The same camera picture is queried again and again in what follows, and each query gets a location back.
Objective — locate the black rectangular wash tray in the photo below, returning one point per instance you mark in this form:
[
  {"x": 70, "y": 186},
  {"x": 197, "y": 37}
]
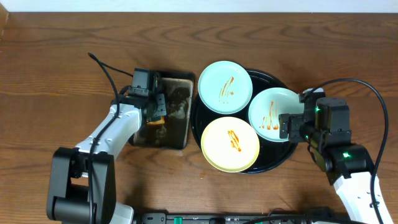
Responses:
[{"x": 173, "y": 134}]

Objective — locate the orange green scrub sponge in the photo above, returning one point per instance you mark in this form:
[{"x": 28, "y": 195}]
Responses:
[{"x": 156, "y": 121}]

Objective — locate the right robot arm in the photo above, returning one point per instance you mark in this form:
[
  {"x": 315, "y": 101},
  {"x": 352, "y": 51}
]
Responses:
[{"x": 324, "y": 125}]

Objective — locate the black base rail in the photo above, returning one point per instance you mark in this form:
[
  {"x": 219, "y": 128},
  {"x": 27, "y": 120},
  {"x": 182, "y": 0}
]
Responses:
[{"x": 163, "y": 216}]

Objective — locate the light blue plate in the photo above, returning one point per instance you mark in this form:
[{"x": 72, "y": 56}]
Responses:
[
  {"x": 265, "y": 108},
  {"x": 225, "y": 87}
]

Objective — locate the yellow plate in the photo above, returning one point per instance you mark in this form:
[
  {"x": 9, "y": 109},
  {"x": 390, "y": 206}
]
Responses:
[{"x": 230, "y": 144}]

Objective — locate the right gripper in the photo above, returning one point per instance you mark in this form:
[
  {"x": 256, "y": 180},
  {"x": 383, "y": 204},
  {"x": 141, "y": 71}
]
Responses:
[{"x": 296, "y": 121}]

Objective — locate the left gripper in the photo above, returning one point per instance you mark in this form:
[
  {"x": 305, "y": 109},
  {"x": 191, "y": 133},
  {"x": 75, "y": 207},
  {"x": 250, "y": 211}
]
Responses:
[{"x": 159, "y": 102}]

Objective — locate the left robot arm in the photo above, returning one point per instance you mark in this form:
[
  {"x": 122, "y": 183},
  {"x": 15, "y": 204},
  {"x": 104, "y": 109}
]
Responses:
[{"x": 82, "y": 187}]

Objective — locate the light blue plate top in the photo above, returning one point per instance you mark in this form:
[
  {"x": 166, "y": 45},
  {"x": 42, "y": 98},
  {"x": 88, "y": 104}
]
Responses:
[{"x": 225, "y": 87}]

